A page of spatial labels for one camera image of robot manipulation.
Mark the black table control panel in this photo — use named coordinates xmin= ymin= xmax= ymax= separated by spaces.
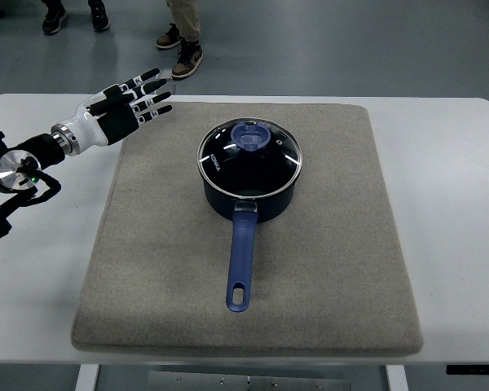
xmin=446 ymin=364 xmax=489 ymax=376

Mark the black shoe left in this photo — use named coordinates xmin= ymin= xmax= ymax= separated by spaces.
xmin=42 ymin=2 xmax=68 ymax=35

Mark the white table leg left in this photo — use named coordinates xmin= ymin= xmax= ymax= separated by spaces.
xmin=74 ymin=364 xmax=99 ymax=391

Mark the khaki trouser leg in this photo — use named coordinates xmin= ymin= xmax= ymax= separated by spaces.
xmin=166 ymin=0 xmax=200 ymax=42

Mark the beige felt mat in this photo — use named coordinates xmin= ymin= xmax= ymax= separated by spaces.
xmin=71 ymin=103 xmax=423 ymax=358

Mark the black shoe right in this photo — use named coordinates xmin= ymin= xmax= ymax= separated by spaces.
xmin=90 ymin=0 xmax=110 ymax=33

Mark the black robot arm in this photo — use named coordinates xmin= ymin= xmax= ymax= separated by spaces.
xmin=0 ymin=125 xmax=79 ymax=239

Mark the black shoe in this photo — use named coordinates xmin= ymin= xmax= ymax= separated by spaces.
xmin=42 ymin=2 xmax=68 ymax=35
xmin=90 ymin=0 xmax=110 ymax=33

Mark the white table leg right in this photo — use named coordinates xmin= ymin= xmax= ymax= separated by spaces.
xmin=385 ymin=365 xmax=409 ymax=391

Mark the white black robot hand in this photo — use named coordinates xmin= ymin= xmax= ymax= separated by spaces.
xmin=54 ymin=68 xmax=175 ymax=156

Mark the metal plate under table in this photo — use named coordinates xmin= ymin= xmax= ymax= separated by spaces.
xmin=147 ymin=371 xmax=351 ymax=391

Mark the dark blue saucepan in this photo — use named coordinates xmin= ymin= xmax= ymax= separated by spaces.
xmin=198 ymin=169 xmax=297 ymax=312

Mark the white table leg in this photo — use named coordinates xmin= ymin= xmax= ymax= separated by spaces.
xmin=74 ymin=364 xmax=99 ymax=391
xmin=385 ymin=365 xmax=409 ymax=391

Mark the brown sneaker left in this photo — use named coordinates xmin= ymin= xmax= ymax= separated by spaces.
xmin=155 ymin=24 xmax=181 ymax=51

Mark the glass pot lid blue knob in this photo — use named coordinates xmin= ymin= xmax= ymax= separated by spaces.
xmin=197 ymin=118 xmax=302 ymax=199

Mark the brown sneaker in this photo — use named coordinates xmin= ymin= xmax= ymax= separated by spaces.
xmin=171 ymin=39 xmax=203 ymax=80
xmin=155 ymin=24 xmax=181 ymax=51

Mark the brown sneaker right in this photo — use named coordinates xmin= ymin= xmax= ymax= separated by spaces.
xmin=171 ymin=39 xmax=203 ymax=80

